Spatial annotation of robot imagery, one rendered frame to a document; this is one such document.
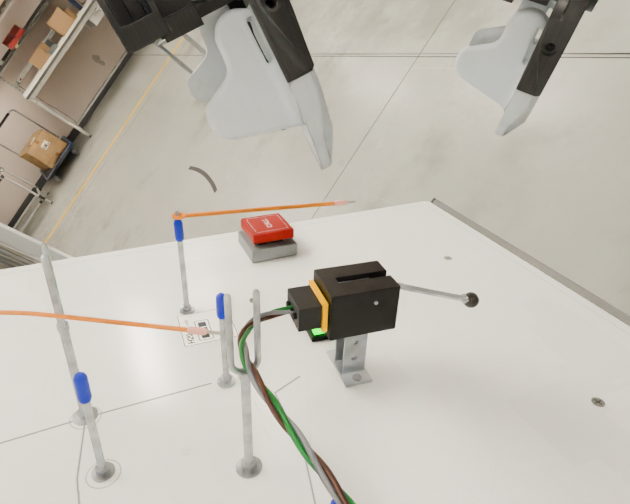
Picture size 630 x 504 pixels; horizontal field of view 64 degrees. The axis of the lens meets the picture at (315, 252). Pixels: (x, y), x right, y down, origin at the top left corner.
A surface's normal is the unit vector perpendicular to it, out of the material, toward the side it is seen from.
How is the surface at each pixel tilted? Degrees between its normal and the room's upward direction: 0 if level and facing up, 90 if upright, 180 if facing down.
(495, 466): 49
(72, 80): 90
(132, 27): 85
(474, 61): 68
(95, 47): 90
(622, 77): 0
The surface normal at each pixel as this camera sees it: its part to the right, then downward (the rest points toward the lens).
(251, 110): 0.20, 0.22
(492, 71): -0.47, 0.65
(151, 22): 0.32, 0.46
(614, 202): -0.66, -0.44
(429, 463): 0.04, -0.88
